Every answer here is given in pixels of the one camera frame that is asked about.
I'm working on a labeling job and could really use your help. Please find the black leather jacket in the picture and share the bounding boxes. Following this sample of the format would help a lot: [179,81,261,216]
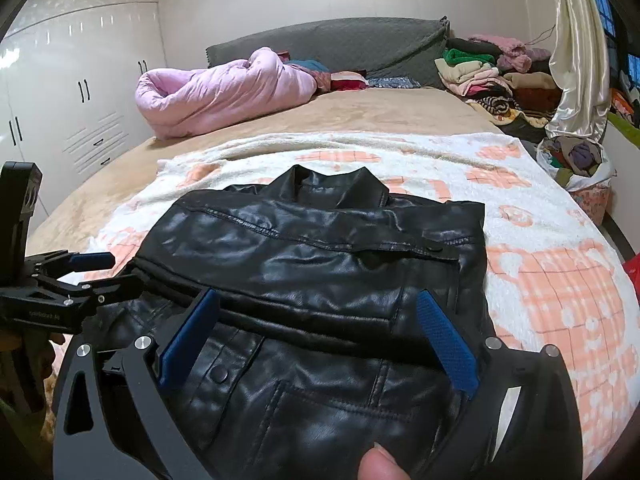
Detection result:
[85,166,492,479]

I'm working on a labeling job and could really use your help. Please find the bag of clothes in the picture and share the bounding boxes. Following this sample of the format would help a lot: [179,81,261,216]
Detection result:
[536,136,616,226]

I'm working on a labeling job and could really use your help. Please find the clothes on window sill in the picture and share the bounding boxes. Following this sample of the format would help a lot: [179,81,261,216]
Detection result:
[608,70,640,148]

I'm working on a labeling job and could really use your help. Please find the pile of folded clothes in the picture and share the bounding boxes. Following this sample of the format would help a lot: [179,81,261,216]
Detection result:
[434,35,562,144]

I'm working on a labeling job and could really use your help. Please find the person's right hand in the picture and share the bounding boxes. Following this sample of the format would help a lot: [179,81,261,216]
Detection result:
[357,442,410,480]

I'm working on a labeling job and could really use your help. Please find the tan bed sheet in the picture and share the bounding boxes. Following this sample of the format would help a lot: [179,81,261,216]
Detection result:
[26,88,499,255]

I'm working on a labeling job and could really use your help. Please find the white and orange blanket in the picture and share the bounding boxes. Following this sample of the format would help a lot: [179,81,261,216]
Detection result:
[74,131,639,472]

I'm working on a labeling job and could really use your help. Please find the red bag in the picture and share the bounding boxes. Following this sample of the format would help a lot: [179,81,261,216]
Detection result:
[623,254,640,296]

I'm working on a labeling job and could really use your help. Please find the pink quilt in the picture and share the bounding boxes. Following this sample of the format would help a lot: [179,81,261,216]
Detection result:
[134,47,318,140]

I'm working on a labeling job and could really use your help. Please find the white wardrobe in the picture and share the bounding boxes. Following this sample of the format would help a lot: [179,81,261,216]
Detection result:
[1,0,166,226]

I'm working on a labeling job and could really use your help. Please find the red folded cloth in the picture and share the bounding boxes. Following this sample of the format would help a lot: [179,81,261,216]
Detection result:
[331,70,369,91]

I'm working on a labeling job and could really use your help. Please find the cream satin curtain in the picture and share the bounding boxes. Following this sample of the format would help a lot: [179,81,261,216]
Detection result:
[547,0,611,141]

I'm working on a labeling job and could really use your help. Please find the window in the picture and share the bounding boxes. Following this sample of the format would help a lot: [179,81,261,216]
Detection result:
[596,0,639,88]

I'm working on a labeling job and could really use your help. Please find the grey headboard cover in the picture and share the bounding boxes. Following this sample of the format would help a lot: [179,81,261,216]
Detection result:
[205,18,450,89]

